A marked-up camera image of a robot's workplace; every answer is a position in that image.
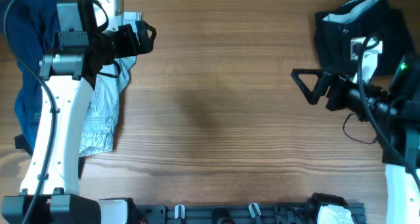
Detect black shorts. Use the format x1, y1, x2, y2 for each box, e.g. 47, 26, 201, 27
314, 0, 415, 76

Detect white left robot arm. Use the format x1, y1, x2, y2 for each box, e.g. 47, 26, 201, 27
1, 0, 157, 223

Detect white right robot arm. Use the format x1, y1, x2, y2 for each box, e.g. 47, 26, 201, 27
291, 54, 419, 223

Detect navy blue garment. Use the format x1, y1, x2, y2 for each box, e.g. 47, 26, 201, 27
0, 0, 66, 149

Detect light blue denim shorts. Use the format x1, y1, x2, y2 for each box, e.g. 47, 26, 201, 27
78, 11, 144, 158

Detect black garment under pile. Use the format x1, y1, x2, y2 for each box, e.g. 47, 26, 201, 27
14, 134, 33, 156

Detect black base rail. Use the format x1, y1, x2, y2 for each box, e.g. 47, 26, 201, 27
134, 202, 367, 224

